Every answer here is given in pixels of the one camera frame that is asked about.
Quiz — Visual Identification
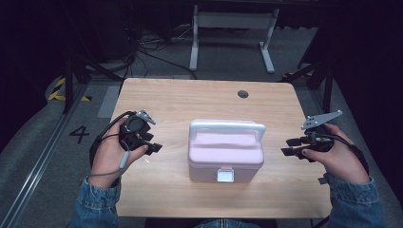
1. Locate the black cable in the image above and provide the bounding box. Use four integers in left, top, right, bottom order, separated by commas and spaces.
312, 132, 370, 175
89, 110, 137, 165

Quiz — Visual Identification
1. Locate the yellow black floor tape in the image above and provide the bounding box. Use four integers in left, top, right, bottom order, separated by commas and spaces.
47, 77, 92, 103

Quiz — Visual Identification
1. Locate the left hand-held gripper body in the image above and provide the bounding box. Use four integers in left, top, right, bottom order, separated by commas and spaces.
118, 109, 157, 152

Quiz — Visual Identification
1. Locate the bundle of floor cables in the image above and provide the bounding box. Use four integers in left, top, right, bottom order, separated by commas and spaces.
126, 22, 199, 80

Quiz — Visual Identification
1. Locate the black tripod stand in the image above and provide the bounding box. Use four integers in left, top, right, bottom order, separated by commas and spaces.
279, 47, 336, 114
62, 47, 123, 115

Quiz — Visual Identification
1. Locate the white metal table frame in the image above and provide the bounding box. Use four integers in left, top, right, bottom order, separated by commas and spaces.
188, 4, 280, 74

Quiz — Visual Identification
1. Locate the person's left hand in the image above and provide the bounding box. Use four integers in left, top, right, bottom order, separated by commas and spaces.
87, 117, 149, 189

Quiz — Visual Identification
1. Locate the pink storage box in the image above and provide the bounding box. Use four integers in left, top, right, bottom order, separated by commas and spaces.
187, 119, 267, 184

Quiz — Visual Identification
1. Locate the person's right hand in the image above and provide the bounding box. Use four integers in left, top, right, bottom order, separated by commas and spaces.
301, 123, 371, 185

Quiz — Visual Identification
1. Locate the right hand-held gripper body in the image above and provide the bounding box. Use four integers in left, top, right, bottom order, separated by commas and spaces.
300, 109, 343, 153

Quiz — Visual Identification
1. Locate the grey cable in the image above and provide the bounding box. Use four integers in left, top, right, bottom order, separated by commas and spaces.
88, 139, 131, 178

